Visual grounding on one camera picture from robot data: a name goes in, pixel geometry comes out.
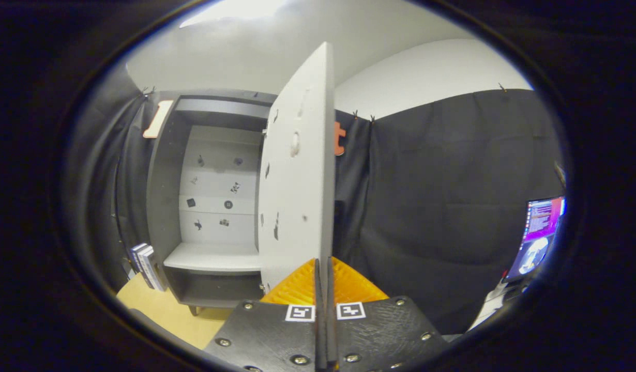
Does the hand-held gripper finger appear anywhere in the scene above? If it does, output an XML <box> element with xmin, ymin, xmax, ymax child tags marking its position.
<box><xmin>203</xmin><ymin>257</ymin><xmax>326</xmax><ymax>372</ymax></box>
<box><xmin>326</xmin><ymin>257</ymin><xmax>450</xmax><ymax>372</ymax></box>

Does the white cabinet door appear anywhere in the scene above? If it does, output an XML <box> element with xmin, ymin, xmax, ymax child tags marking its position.
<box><xmin>257</xmin><ymin>41</ymin><xmax>335</xmax><ymax>295</ymax></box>

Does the white cabinet shelf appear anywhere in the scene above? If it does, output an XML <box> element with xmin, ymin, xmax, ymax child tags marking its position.
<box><xmin>163</xmin><ymin>242</ymin><xmax>262</xmax><ymax>273</ymax></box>

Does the black backdrop cloth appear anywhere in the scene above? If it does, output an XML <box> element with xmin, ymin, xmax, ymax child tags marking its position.
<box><xmin>65</xmin><ymin>62</ymin><xmax>567</xmax><ymax>336</ymax></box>

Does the grey cabinet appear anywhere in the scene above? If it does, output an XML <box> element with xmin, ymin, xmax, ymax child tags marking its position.
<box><xmin>145</xmin><ymin>92</ymin><xmax>277</xmax><ymax>316</ymax></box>

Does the computer monitor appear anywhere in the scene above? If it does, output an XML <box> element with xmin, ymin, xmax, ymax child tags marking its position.
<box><xmin>504</xmin><ymin>195</ymin><xmax>567</xmax><ymax>284</ymax></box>

